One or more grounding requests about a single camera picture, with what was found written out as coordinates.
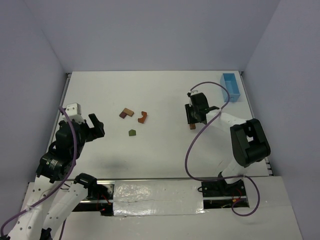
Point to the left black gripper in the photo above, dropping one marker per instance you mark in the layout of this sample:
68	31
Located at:
92	131

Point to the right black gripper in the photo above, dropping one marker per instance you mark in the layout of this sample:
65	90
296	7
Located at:
190	115

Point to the brown wood block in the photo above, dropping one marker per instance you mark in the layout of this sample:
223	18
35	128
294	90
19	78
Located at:
192	126

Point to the light brown rectangular block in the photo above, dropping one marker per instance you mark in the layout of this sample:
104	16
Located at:
128	112

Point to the orange arch block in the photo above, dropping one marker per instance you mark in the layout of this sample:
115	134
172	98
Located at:
143	117

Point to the blue rectangular box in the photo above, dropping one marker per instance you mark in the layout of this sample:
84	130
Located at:
229	82

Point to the dark red wood block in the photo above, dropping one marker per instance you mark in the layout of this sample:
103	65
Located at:
122	115

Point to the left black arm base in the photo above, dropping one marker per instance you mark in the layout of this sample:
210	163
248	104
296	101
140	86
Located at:
84	196

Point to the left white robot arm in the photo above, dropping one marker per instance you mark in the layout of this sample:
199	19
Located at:
41	217

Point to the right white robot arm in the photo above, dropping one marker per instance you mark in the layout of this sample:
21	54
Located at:
249	143

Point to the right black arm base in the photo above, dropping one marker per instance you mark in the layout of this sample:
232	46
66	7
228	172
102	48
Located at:
222	189

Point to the green house-shaped block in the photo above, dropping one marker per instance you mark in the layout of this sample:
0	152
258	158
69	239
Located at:
132	132

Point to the silver tape patch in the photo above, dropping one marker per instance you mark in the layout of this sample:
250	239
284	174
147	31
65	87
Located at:
157	198

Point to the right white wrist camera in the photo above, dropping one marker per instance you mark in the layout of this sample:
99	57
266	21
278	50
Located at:
192	93

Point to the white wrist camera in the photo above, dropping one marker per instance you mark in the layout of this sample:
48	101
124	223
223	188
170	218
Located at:
74	112
192	93

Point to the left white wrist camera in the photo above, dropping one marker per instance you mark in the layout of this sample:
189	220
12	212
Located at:
74	112

